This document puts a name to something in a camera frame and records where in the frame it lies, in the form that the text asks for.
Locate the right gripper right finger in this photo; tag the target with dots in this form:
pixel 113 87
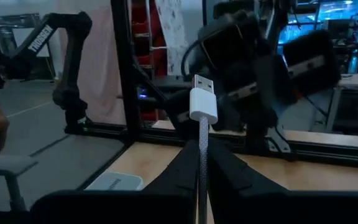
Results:
pixel 238 202

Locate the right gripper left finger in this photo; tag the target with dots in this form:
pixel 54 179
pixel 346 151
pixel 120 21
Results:
pixel 172 199

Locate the white power strip tower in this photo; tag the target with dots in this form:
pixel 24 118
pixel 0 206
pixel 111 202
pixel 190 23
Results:
pixel 117 182

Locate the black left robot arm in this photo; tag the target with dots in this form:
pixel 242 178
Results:
pixel 256 137

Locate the light wooden desk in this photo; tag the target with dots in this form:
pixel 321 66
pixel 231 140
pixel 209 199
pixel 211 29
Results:
pixel 356 81

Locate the pink fabric screen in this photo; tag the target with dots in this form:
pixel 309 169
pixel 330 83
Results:
pixel 101 77

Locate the grey chair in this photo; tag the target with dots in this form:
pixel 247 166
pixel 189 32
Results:
pixel 8 163

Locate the black aluminium table frame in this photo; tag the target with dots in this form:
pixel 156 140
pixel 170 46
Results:
pixel 126 77

